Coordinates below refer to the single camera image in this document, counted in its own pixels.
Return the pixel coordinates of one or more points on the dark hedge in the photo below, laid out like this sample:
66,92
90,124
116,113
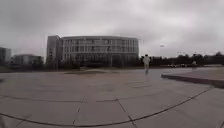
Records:
93,64

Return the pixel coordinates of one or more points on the large pale multi-storey building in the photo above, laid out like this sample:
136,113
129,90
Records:
100,48

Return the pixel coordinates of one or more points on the grey paved plaza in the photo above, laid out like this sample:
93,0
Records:
100,90

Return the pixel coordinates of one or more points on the person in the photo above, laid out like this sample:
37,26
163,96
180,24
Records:
146,62

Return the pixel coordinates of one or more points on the row of dark trees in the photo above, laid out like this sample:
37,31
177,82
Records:
186,60

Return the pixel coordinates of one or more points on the low grey building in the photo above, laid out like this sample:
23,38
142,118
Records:
26,59

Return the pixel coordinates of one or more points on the dark grey building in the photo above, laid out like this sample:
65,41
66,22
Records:
4,55

